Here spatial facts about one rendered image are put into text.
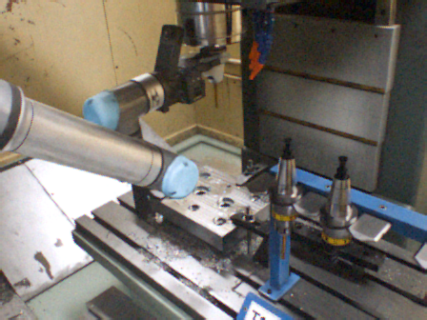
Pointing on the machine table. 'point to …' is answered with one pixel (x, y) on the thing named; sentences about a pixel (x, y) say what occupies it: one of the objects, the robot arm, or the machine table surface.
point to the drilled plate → (208, 229)
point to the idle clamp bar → (365, 261)
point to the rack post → (279, 284)
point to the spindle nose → (211, 23)
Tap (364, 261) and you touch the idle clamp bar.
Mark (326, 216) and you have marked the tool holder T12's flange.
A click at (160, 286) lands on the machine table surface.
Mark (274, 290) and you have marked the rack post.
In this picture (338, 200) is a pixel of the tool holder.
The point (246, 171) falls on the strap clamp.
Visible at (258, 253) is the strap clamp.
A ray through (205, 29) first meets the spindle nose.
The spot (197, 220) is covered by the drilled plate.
